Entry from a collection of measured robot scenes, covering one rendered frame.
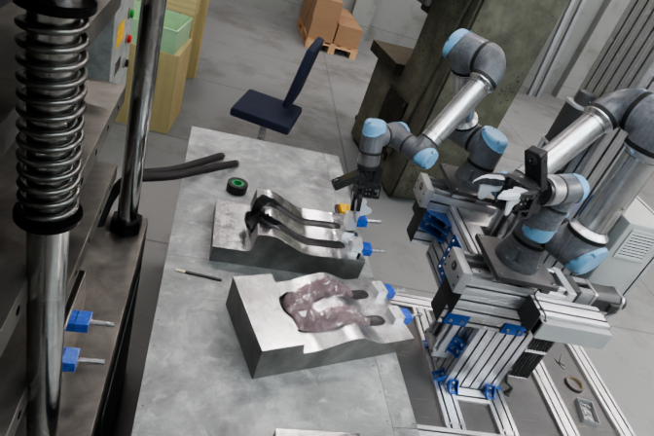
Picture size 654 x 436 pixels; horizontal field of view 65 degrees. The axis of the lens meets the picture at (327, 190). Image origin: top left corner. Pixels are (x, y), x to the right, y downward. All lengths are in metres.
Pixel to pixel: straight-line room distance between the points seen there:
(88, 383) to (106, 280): 0.34
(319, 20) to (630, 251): 5.35
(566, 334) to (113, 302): 1.39
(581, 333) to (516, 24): 2.26
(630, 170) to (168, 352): 1.29
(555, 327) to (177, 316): 1.16
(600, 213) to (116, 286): 1.37
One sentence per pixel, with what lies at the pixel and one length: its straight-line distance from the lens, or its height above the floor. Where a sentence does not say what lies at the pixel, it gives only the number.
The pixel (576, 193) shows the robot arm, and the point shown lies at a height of 1.45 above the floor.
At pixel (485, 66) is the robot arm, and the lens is 1.80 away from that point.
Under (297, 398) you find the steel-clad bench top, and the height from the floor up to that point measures 0.80.
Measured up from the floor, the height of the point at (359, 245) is 0.92.
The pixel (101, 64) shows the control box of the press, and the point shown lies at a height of 1.28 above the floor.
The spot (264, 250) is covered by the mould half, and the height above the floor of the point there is 0.87.
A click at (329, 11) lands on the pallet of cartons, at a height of 0.52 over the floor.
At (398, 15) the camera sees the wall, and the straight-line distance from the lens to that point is 8.26.
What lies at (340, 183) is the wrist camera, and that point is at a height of 1.06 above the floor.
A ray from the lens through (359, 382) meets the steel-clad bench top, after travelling 1.50.
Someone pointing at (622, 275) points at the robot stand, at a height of 1.01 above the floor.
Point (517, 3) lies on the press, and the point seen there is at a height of 1.59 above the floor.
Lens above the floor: 1.90
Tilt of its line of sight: 30 degrees down
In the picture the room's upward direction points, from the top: 20 degrees clockwise
